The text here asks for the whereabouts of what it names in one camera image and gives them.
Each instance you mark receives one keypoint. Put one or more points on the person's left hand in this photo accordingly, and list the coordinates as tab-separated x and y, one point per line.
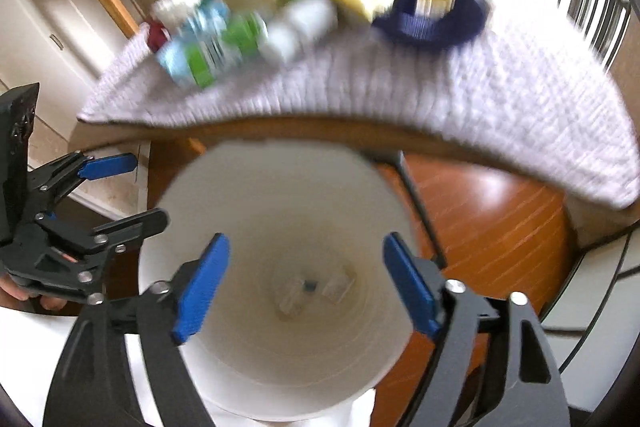
42	303

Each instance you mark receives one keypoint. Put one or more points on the white plastic bottle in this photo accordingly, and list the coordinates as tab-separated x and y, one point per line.
300	24

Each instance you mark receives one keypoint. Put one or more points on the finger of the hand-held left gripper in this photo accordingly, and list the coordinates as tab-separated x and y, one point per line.
130	229
110	166

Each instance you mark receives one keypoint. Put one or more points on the white door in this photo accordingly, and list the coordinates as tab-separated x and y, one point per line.
60	7

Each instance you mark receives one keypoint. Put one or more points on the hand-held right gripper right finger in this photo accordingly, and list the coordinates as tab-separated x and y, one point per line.
410	287

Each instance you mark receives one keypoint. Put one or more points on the light blue plastic packet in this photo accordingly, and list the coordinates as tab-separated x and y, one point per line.
190	57

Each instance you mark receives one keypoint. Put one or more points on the pink toy figure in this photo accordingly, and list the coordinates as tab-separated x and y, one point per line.
159	36

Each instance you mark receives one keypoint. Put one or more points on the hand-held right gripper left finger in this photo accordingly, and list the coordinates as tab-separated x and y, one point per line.
200	292

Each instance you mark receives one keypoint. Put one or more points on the white tissue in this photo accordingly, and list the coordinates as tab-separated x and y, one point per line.
175	7

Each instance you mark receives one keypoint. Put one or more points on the white plastic bin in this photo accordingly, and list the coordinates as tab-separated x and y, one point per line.
300	207

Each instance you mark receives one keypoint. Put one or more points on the green white drink pouch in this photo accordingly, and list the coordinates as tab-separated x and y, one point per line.
242	34

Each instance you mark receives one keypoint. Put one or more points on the clear plastic scraps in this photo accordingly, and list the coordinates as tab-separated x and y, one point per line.
310	289

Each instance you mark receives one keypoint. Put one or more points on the lavender quilted blanket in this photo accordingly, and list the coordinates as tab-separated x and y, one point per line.
400	82

